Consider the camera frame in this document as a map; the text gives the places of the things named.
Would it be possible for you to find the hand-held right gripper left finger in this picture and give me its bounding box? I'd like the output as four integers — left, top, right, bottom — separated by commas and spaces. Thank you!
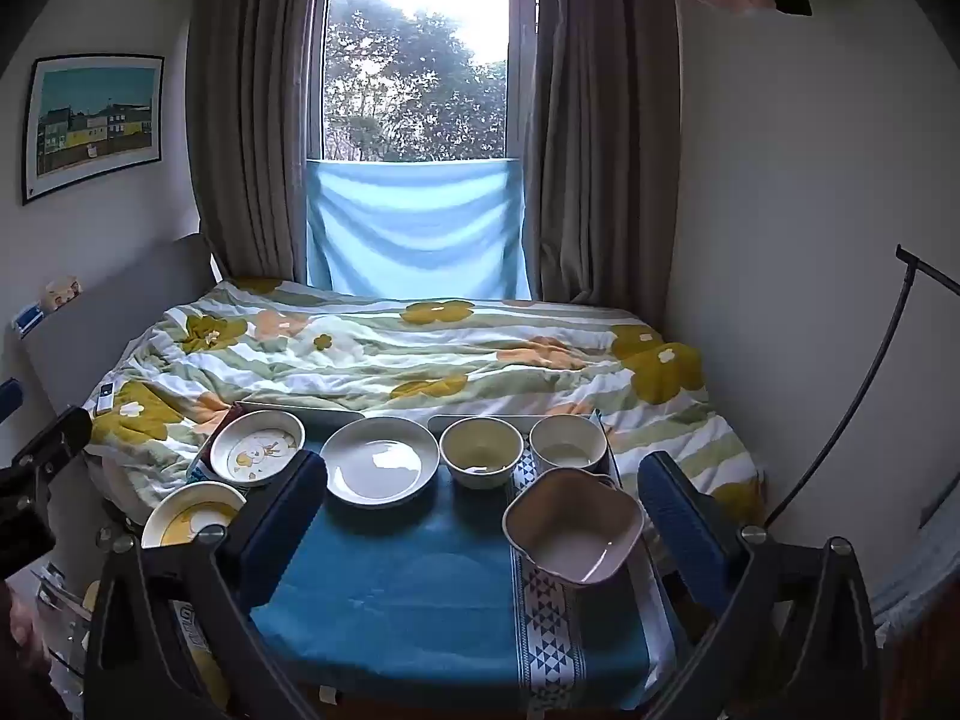
82, 452, 331, 720

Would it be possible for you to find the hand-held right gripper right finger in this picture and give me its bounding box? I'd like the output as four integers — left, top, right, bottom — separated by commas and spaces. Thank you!
636, 452, 880, 720

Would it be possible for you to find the cream plate with yellow print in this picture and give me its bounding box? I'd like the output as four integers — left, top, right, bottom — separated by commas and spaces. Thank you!
141, 481, 247, 550

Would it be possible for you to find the pink square bowl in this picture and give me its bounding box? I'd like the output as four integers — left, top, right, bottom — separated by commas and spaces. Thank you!
502, 467, 647, 587

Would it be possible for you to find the plain grey plate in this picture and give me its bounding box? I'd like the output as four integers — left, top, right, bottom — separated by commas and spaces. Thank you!
321, 416, 440, 506

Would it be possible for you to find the white round bowl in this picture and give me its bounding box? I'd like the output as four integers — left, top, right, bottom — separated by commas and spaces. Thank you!
529, 414, 608, 475

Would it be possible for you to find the cream yellow round bowl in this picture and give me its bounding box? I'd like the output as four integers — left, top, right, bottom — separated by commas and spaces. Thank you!
439, 416, 524, 491

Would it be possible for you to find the person's left forearm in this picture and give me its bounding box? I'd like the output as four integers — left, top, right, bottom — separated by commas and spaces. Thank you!
0, 581, 57, 720

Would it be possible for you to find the grey headboard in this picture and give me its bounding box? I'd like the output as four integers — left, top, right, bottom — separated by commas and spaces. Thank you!
15, 232, 220, 466

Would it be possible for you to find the teal tablecloth with patterned border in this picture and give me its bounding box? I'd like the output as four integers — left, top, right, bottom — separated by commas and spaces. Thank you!
247, 435, 680, 717

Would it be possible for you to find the floral yellow green blanket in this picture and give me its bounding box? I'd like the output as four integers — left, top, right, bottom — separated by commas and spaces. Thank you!
82, 277, 766, 533

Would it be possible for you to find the light blue window cloth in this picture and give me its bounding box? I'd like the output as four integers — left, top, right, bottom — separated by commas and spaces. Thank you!
304, 157, 532, 301

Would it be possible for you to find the brown curtain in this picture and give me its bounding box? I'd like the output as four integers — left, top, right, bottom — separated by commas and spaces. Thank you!
186, 0, 325, 287
521, 0, 685, 331

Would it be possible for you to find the window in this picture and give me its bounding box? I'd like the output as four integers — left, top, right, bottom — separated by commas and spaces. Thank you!
307, 0, 542, 164

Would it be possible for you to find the black cable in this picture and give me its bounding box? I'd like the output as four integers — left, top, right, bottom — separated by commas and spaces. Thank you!
765, 244, 960, 530

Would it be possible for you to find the framed wall picture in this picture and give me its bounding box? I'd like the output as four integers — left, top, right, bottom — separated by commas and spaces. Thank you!
21, 54, 166, 206

